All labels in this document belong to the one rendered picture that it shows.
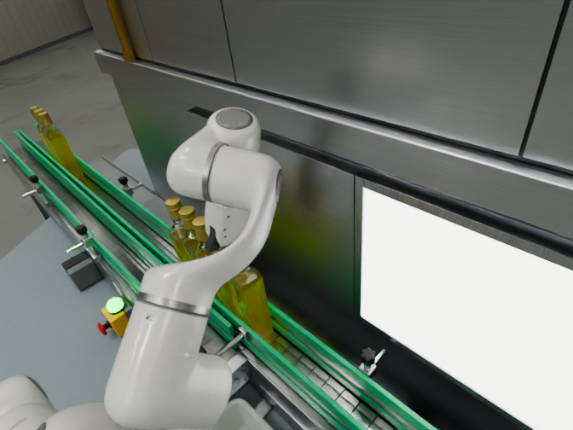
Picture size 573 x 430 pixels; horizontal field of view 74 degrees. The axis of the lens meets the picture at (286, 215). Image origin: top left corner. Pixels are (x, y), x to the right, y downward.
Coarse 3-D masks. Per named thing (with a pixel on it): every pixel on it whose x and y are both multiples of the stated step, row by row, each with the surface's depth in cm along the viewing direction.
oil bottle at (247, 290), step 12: (240, 276) 75; (252, 276) 75; (240, 288) 74; (252, 288) 76; (264, 288) 80; (240, 300) 77; (252, 300) 78; (264, 300) 81; (240, 312) 81; (252, 312) 79; (264, 312) 82; (252, 324) 81; (264, 324) 84; (264, 336) 86
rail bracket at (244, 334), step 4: (240, 328) 80; (244, 328) 80; (240, 332) 80; (244, 332) 79; (236, 336) 79; (240, 336) 79; (244, 336) 79; (248, 336) 80; (232, 340) 78; (236, 340) 78; (228, 344) 78; (232, 344) 78; (200, 348) 72; (224, 348) 77; (228, 348) 77; (204, 352) 72; (220, 352) 76; (224, 352) 77; (220, 356) 76
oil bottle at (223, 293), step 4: (224, 284) 79; (220, 288) 82; (224, 288) 80; (228, 288) 80; (220, 292) 83; (224, 292) 81; (228, 292) 80; (220, 296) 85; (224, 296) 82; (228, 296) 81; (220, 300) 86; (224, 300) 84; (228, 300) 82; (232, 300) 82; (224, 304) 85; (228, 304) 83; (232, 304) 83; (228, 308) 85; (232, 308) 84
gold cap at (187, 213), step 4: (184, 208) 83; (188, 208) 83; (192, 208) 82; (180, 212) 82; (184, 212) 81; (188, 212) 81; (192, 212) 82; (180, 216) 82; (184, 216) 81; (188, 216) 81; (192, 216) 82; (196, 216) 84; (184, 220) 82; (188, 220) 82; (192, 220) 82; (184, 224) 83; (188, 224) 83; (192, 224) 83; (184, 228) 84; (188, 228) 83; (192, 228) 83
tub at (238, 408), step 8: (232, 400) 81; (240, 400) 80; (232, 408) 80; (240, 408) 81; (248, 408) 79; (224, 416) 79; (232, 416) 81; (240, 416) 83; (248, 416) 80; (256, 416) 77; (216, 424) 78; (224, 424) 80; (232, 424) 82; (240, 424) 83; (248, 424) 83; (256, 424) 78; (264, 424) 76
